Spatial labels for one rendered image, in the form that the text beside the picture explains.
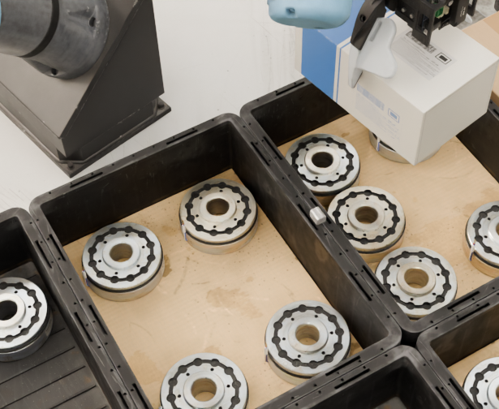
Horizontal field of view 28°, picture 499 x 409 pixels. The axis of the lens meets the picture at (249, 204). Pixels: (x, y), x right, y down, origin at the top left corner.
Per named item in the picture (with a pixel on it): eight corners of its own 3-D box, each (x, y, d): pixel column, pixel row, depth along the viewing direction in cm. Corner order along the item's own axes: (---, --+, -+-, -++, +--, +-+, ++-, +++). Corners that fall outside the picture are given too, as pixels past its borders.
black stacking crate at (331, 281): (43, 255, 136) (26, 204, 127) (236, 165, 144) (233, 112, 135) (180, 506, 115) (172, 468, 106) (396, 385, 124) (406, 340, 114)
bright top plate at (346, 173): (271, 152, 139) (271, 149, 139) (335, 125, 142) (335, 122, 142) (307, 204, 134) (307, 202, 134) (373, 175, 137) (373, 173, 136)
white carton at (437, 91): (294, 68, 123) (295, 13, 116) (365, 22, 127) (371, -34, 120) (414, 166, 114) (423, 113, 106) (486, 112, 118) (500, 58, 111)
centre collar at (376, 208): (339, 214, 132) (339, 212, 132) (367, 195, 134) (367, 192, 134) (364, 238, 130) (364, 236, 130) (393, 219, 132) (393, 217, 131)
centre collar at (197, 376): (175, 383, 119) (175, 381, 118) (213, 365, 120) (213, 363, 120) (193, 418, 116) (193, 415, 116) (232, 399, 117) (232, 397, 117)
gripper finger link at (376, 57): (366, 112, 108) (410, 36, 104) (328, 80, 111) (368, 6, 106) (382, 110, 110) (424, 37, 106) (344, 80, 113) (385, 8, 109)
